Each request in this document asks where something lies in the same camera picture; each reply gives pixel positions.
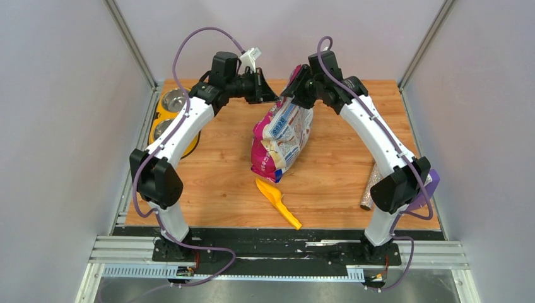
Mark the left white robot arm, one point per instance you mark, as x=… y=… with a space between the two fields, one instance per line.
x=154 y=176

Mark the yellow plastic scoop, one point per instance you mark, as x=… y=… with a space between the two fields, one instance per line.
x=275 y=197

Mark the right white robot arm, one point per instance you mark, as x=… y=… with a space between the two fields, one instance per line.
x=404 y=176

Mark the glitter cylinder tube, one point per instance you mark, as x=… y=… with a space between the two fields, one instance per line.
x=366 y=200

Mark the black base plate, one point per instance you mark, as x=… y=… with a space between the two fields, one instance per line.
x=271 y=251

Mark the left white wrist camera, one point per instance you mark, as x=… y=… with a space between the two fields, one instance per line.
x=248 y=59

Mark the yellow double pet bowl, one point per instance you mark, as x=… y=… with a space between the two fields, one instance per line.
x=169 y=105

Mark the pink pet food bag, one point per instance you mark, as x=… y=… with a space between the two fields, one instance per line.
x=279 y=138

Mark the aluminium frame rail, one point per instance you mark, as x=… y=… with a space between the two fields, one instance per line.
x=116 y=256

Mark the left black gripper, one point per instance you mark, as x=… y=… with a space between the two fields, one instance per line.
x=262 y=92

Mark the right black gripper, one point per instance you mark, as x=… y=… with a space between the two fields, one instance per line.
x=297 y=89

